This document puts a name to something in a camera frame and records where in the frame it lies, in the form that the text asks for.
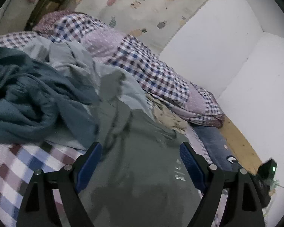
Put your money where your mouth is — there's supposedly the light grey garment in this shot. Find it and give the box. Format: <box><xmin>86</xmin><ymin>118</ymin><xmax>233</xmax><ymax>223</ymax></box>
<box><xmin>21</xmin><ymin>37</ymin><xmax>155</xmax><ymax>152</ymax></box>

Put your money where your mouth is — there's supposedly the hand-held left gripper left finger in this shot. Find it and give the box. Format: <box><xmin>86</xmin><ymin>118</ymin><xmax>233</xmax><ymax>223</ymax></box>
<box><xmin>16</xmin><ymin>142</ymin><xmax>102</xmax><ymax>227</ymax></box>

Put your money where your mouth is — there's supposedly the blue plush pillow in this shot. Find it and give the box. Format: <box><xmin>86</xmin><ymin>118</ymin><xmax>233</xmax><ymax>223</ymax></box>
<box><xmin>193</xmin><ymin>125</ymin><xmax>240</xmax><ymax>173</ymax></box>

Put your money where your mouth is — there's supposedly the beige garment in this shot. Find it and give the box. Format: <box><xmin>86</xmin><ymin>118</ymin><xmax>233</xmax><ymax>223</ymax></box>
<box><xmin>145</xmin><ymin>92</ymin><xmax>189</xmax><ymax>134</ymax></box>

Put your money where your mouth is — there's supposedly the pineapple print wall cloth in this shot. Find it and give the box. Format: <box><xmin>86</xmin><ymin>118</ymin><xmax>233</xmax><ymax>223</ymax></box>
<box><xmin>74</xmin><ymin>0</ymin><xmax>225</xmax><ymax>51</ymax></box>

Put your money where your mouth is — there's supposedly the olive green t-shirt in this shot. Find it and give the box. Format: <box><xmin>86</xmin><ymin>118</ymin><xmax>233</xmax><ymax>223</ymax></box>
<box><xmin>78</xmin><ymin>71</ymin><xmax>204</xmax><ymax>227</ymax></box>

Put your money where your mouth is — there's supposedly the checked bedsheet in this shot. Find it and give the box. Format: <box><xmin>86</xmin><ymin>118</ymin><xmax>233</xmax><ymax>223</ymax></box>
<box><xmin>0</xmin><ymin>31</ymin><xmax>230</xmax><ymax>227</ymax></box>

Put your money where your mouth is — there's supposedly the teal blue garment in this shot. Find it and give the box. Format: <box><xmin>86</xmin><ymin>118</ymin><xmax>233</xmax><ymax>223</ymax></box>
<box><xmin>0</xmin><ymin>47</ymin><xmax>101</xmax><ymax>145</ymax></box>

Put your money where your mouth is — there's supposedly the checked dotted quilt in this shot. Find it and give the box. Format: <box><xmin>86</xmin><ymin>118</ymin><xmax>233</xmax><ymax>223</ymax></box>
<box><xmin>33</xmin><ymin>11</ymin><xmax>226</xmax><ymax>128</ymax></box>

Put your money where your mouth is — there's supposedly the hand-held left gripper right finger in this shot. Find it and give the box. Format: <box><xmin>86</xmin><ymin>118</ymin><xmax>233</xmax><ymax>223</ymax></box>
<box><xmin>179</xmin><ymin>142</ymin><xmax>265</xmax><ymax>227</ymax></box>

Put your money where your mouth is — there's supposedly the wooden bed headboard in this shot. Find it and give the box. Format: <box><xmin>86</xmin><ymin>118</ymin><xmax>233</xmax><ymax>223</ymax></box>
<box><xmin>220</xmin><ymin>116</ymin><xmax>263</xmax><ymax>176</ymax></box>

